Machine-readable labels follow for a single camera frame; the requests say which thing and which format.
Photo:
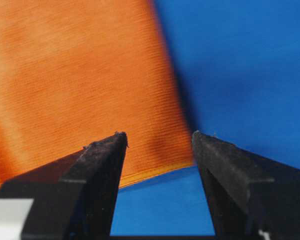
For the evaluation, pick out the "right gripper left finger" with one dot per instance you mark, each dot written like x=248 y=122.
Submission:
x=71 y=198

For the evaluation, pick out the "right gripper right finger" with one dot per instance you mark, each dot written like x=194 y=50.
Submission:
x=250 y=197

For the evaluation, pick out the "orange towel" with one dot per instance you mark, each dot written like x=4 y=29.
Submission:
x=76 y=71

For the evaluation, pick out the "blue tablecloth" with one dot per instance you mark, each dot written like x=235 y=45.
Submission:
x=237 y=64

